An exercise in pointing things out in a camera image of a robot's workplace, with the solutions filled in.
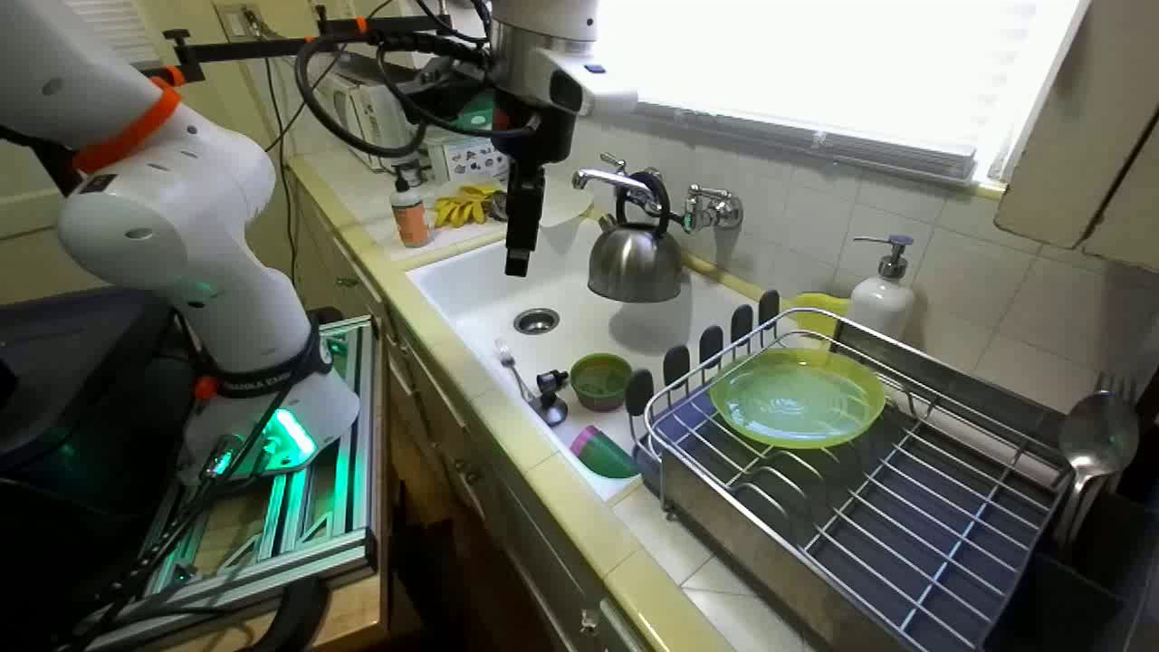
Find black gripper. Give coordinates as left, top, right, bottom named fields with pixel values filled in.
left=489, top=95, right=579, bottom=279

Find steel kettle with black handle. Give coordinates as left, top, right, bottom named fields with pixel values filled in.
left=584, top=167, right=691, bottom=310

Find white kitchen sink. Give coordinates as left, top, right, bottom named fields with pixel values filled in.
left=406, top=215, right=789, bottom=505

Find metal sink drain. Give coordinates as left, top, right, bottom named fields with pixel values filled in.
left=512, top=304, right=565, bottom=336

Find yellow rubber gloves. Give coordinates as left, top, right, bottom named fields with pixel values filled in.
left=432, top=182, right=505, bottom=231

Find white power strip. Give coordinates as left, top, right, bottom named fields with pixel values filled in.
left=442, top=137, right=512, bottom=185

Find small pump soap bottle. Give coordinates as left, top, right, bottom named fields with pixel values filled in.
left=388, top=167, right=434, bottom=252

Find green bowl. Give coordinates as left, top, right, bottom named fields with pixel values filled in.
left=568, top=353, right=636, bottom=413

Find green and pink cup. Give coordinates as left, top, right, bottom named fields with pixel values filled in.
left=568, top=425, right=642, bottom=483

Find wooden base cabinet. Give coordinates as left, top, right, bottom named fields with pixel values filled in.
left=287, top=179, right=648, bottom=652

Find yellow-green cup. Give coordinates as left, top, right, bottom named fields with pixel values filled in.
left=789, top=291, right=854, bottom=355

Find green plate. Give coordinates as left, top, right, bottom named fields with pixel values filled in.
left=705, top=345, right=889, bottom=454

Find black bar with orange clamps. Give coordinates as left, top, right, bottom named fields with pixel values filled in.
left=158, top=3, right=498, bottom=89

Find white window blind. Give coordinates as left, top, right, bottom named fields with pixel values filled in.
left=595, top=0, right=1096, bottom=188

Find white soap dispenser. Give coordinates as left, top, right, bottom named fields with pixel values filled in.
left=846, top=231, right=918, bottom=345

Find metal dish rack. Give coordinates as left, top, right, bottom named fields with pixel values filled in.
left=621, top=287, right=1079, bottom=652

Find metal ladle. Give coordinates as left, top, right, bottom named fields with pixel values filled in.
left=1048, top=389, right=1144, bottom=563

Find chrome wall faucet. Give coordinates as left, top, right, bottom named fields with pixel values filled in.
left=568, top=160, right=745, bottom=238

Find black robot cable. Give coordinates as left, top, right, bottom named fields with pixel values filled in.
left=289, top=0, right=498, bottom=160

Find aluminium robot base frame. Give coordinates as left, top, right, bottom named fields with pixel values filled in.
left=82, top=316, right=392, bottom=644

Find beige wall cabinet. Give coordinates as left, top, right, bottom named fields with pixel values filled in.
left=988, top=0, right=1159, bottom=276

